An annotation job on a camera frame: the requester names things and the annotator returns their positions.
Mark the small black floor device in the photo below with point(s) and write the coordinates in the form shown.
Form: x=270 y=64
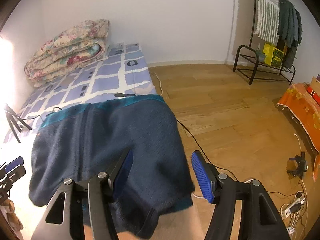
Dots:
x=301 y=165

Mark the blue checked bed sheet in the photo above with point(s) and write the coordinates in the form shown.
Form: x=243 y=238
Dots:
x=112 y=80

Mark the beige blanket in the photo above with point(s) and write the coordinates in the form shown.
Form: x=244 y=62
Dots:
x=180 y=220

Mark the white wall socket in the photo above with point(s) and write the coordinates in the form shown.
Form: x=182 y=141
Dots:
x=118 y=45

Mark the folded floral quilt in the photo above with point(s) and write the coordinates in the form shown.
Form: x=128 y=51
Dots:
x=67 y=52

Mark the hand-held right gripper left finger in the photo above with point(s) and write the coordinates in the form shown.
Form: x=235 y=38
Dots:
x=123 y=172

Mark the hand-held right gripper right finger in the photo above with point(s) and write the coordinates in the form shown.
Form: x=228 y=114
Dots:
x=201 y=175

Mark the yellow box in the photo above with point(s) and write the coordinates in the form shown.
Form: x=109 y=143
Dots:
x=271 y=53

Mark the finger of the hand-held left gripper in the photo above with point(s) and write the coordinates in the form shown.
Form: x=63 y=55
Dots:
x=16 y=173
x=13 y=162

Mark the black metal clothes rack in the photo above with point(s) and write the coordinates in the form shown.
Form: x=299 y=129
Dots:
x=254 y=10

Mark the striped white towel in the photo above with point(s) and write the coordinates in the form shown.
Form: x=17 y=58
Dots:
x=267 y=17

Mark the white power strip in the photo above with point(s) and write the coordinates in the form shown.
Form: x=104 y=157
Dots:
x=293 y=206

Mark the teal plaid fleece jacket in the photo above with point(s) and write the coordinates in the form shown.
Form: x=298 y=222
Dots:
x=112 y=130

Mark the orange floral cloth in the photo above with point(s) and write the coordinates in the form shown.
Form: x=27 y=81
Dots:
x=305 y=110

